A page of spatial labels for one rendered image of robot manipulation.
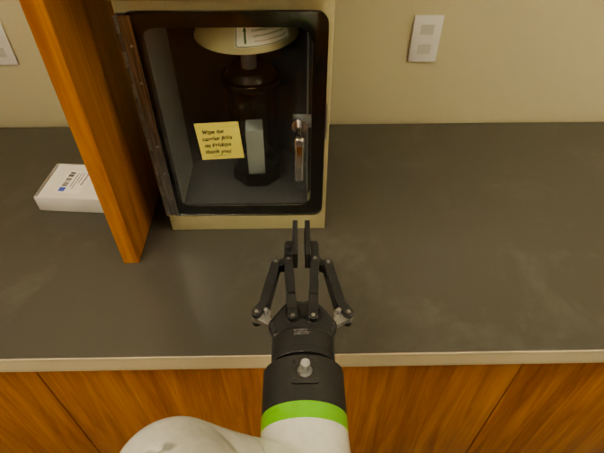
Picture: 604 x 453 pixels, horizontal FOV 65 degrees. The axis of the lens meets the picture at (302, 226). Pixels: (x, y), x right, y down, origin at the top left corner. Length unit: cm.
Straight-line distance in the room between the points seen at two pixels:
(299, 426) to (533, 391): 70
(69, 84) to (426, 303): 68
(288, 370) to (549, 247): 70
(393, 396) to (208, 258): 47
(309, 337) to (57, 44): 50
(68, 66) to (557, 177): 105
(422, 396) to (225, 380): 40
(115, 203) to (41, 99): 64
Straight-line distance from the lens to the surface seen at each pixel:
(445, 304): 92
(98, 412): 115
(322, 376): 53
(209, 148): 87
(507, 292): 97
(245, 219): 99
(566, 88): 149
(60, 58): 75
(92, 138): 81
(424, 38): 127
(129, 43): 80
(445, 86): 136
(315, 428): 50
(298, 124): 82
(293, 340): 55
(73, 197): 113
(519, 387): 109
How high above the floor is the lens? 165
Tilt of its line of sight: 45 degrees down
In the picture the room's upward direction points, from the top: straight up
